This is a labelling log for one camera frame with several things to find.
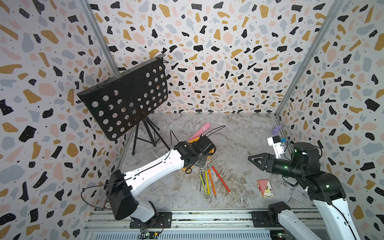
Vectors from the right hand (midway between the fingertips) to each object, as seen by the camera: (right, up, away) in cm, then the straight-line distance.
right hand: (251, 160), depth 62 cm
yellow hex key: (-17, -21, +22) cm, 35 cm away
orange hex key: (-14, -18, +26) cm, 34 cm away
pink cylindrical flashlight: (-22, +10, +49) cm, 55 cm away
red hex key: (-13, -12, +31) cm, 35 cm away
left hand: (-21, -2, +15) cm, 26 cm away
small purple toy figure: (+33, +11, +46) cm, 57 cm away
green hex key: (-18, -22, +22) cm, 36 cm away
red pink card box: (+15, -20, +22) cm, 33 cm away
